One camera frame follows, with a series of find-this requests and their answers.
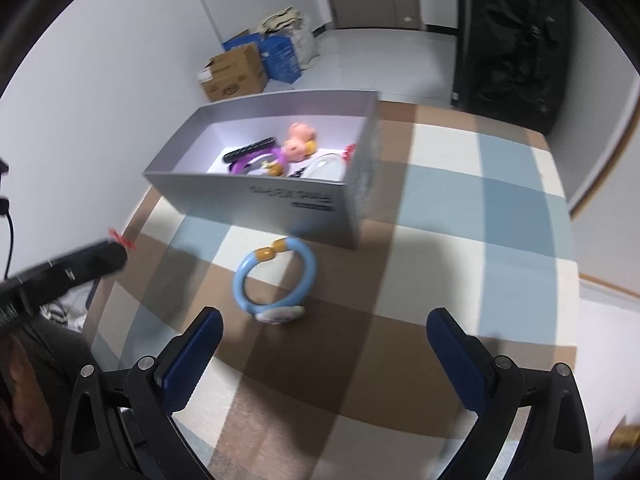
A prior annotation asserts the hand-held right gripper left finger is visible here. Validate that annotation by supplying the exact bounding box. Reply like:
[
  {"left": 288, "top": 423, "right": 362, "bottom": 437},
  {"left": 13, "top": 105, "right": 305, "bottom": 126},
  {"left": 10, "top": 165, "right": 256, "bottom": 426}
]
[{"left": 60, "top": 306, "right": 224, "bottom": 480}]

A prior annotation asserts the white bell-shaped figurine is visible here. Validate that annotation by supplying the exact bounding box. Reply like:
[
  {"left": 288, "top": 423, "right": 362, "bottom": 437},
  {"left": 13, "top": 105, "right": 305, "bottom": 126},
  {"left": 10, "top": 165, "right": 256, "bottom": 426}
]
[{"left": 300, "top": 154, "right": 347, "bottom": 181}]

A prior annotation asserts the black suitcase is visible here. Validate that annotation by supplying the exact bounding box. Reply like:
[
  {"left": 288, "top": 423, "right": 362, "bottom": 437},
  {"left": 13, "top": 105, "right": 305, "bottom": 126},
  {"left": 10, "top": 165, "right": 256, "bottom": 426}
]
[{"left": 452, "top": 0, "right": 573, "bottom": 133}]

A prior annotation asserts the grey cardboard storage box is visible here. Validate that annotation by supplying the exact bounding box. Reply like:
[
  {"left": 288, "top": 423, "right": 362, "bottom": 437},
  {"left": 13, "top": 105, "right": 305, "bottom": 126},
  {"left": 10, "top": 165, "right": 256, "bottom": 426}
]
[{"left": 143, "top": 90, "right": 383, "bottom": 250}]

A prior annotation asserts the blue cardboard box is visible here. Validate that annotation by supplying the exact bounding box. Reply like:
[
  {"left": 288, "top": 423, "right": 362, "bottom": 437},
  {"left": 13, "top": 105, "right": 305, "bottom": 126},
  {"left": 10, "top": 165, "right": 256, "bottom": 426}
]
[{"left": 222, "top": 30, "right": 303, "bottom": 83}]

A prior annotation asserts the light blue ring bracelet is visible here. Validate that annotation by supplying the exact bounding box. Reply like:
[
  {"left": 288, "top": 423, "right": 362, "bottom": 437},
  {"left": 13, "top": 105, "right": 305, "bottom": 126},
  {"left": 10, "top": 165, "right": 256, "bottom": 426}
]
[{"left": 233, "top": 236, "right": 319, "bottom": 327}]

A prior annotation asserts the white stuffed bag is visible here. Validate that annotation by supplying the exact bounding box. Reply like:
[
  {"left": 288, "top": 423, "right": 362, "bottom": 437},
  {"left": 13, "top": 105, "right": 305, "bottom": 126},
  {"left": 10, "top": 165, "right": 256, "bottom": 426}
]
[{"left": 257, "top": 6, "right": 319, "bottom": 68}]

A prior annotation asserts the purple ring bracelet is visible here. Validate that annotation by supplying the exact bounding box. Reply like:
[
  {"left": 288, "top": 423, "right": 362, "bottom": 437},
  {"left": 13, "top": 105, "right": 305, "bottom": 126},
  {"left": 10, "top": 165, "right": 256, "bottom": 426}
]
[{"left": 229, "top": 152, "right": 288, "bottom": 177}]

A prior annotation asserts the brass-coloured fitting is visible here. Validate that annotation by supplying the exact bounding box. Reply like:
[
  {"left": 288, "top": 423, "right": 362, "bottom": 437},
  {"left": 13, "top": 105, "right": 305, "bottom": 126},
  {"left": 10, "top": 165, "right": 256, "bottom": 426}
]
[{"left": 612, "top": 425, "right": 640, "bottom": 454}]

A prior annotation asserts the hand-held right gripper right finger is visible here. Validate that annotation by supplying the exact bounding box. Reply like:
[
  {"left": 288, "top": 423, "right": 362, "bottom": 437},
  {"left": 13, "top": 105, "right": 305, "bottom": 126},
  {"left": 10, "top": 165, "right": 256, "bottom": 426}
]
[{"left": 426, "top": 308, "right": 594, "bottom": 480}]

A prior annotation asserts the person's left forearm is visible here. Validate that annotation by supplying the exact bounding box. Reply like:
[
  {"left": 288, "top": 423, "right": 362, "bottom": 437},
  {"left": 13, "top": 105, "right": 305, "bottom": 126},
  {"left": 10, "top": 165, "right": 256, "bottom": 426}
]
[{"left": 7, "top": 337, "right": 54, "bottom": 453}]

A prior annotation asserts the checked tablecloth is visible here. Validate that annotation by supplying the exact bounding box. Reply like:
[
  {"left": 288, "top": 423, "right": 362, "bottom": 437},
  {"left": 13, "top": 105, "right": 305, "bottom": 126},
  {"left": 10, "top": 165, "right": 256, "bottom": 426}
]
[{"left": 82, "top": 100, "right": 583, "bottom": 480}]

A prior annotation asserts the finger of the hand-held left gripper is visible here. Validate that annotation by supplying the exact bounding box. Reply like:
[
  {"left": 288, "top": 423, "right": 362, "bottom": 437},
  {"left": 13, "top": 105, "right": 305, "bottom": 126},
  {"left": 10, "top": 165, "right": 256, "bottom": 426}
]
[{"left": 32, "top": 239, "right": 129, "bottom": 303}]

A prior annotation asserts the black white patterned cloth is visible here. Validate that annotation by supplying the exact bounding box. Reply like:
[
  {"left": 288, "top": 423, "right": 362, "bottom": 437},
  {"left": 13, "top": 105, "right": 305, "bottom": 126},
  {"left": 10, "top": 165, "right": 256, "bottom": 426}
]
[{"left": 42, "top": 301, "right": 87, "bottom": 332}]

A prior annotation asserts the brown cardboard box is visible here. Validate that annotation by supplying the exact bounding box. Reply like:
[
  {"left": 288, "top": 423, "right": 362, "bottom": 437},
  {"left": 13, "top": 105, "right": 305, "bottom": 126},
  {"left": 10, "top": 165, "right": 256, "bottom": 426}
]
[{"left": 200, "top": 42, "right": 268, "bottom": 102}]

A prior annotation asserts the small red ribbon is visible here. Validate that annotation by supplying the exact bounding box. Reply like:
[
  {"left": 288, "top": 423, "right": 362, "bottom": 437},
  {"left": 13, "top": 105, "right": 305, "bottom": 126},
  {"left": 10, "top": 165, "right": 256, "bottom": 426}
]
[{"left": 109, "top": 228, "right": 137, "bottom": 251}]

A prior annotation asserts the pink small doll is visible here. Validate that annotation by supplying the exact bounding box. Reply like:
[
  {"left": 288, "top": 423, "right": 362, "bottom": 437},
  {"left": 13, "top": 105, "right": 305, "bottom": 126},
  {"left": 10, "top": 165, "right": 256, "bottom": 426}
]
[{"left": 282, "top": 121, "right": 317, "bottom": 162}]

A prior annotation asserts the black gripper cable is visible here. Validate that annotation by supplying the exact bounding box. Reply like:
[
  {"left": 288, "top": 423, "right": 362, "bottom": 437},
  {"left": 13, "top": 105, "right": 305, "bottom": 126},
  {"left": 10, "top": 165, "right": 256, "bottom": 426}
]
[{"left": 0, "top": 199, "right": 16, "bottom": 281}]

